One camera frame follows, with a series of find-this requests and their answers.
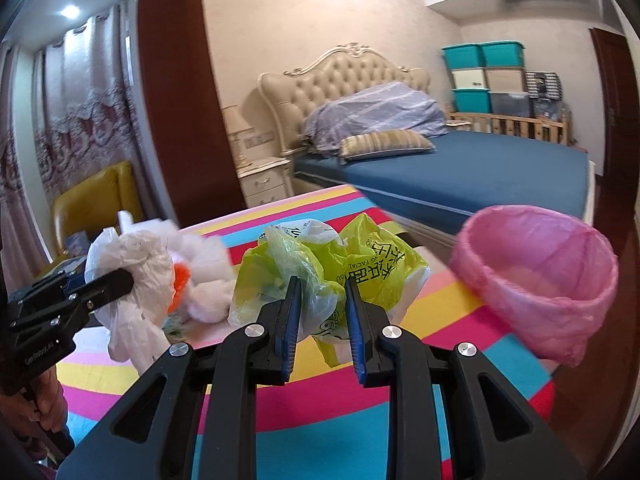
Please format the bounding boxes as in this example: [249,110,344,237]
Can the yellow armchair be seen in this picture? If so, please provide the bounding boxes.
[52,160,151,256]

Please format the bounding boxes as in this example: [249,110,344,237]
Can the blue striped quilt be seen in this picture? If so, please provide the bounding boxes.
[300,81,448,153]

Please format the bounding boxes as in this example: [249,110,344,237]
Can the bed with blue sheet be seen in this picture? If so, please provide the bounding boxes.
[292,130,598,241]

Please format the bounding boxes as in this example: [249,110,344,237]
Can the dark wooden door frame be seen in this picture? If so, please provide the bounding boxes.
[137,0,248,226]

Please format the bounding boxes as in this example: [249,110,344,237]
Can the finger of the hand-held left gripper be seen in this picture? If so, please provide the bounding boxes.
[7,255,91,311]
[10,266,136,346]

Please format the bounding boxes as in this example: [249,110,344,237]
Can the wooden crib rail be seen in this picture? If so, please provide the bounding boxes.
[445,107,573,146]

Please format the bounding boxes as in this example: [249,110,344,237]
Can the cream nightstand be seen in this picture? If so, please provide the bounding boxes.
[236,156,296,208]

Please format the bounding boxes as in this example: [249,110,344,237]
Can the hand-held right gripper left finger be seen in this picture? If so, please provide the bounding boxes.
[57,276,306,480]

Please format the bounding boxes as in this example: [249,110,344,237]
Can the patterned curtain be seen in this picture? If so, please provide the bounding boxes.
[0,2,151,241]

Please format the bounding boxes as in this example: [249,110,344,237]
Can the white orange crumpled bag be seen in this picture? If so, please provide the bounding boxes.
[162,232,236,333]

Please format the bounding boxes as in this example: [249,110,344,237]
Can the colourful striped tablecloth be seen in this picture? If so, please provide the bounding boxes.
[55,185,556,480]

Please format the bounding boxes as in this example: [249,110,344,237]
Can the beige tufted headboard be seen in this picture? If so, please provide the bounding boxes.
[257,43,432,156]

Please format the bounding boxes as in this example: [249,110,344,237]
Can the pink-lined trash bin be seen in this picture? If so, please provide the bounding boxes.
[448,205,619,366]

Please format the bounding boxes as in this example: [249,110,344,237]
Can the stack of plastic storage boxes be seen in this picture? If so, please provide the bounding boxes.
[441,41,533,117]

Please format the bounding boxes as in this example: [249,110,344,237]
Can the person's left hand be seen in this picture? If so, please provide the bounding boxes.
[22,367,68,436]

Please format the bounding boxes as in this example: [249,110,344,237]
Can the white plastic bag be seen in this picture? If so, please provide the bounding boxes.
[85,210,181,376]

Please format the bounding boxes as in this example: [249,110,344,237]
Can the black striped boxes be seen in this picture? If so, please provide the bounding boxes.
[525,70,566,121]

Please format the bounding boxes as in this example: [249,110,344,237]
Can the gold striped pillow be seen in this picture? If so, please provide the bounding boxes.
[339,129,437,163]

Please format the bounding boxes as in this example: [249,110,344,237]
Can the yellow-green plastic bag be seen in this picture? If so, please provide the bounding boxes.
[228,212,431,368]

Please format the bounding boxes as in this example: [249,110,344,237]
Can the cream table lamp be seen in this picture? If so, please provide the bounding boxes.
[221,105,251,168]

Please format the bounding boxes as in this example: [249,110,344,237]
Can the dark wooden door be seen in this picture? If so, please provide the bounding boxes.
[587,27,640,241]

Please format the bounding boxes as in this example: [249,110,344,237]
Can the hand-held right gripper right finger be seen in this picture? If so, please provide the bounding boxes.
[345,276,586,480]

